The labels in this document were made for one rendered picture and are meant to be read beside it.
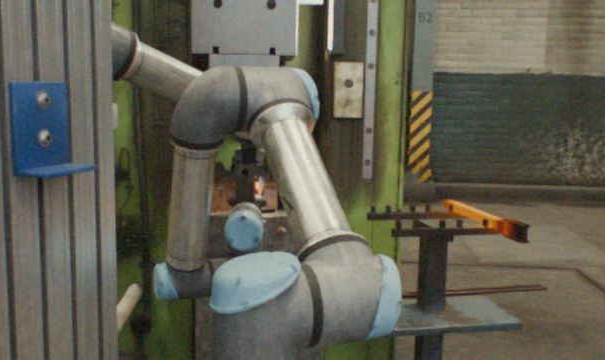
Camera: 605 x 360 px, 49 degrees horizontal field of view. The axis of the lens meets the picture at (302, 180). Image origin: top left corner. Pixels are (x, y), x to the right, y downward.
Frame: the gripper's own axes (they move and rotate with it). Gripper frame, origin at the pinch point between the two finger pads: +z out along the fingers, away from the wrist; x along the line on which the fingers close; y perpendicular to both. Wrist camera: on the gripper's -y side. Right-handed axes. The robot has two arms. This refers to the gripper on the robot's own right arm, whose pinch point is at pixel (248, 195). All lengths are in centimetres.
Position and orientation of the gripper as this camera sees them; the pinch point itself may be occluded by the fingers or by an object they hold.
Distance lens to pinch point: 165.2
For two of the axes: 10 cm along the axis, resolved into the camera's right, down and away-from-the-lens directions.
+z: -0.5, -1.3, 9.9
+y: -0.1, 9.9, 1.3
